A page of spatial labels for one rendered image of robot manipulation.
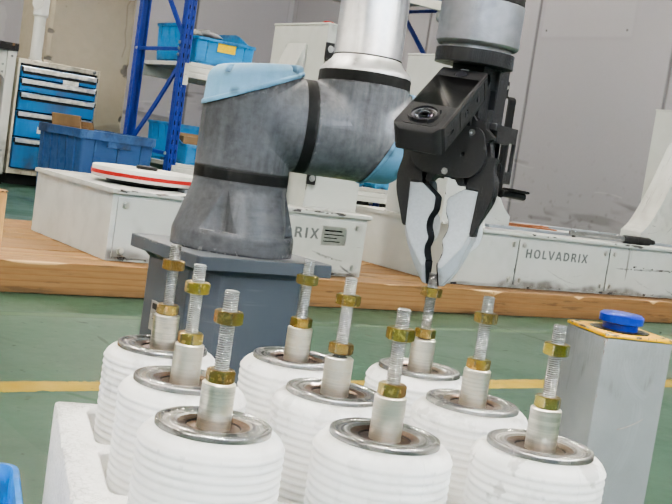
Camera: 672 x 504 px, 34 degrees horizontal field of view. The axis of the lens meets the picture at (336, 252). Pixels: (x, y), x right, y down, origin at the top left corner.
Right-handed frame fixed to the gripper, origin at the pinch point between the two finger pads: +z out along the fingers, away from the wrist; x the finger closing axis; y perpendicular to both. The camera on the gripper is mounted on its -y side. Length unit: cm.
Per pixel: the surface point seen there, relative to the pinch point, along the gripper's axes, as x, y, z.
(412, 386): -1.4, -3.9, 9.9
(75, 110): 378, 388, -9
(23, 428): 64, 22, 35
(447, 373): -2.7, 0.7, 9.0
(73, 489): 10.9, -32.7, 16.4
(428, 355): -0.9, -0.1, 7.6
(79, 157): 304, 310, 12
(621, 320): -15.8, 7.5, 1.9
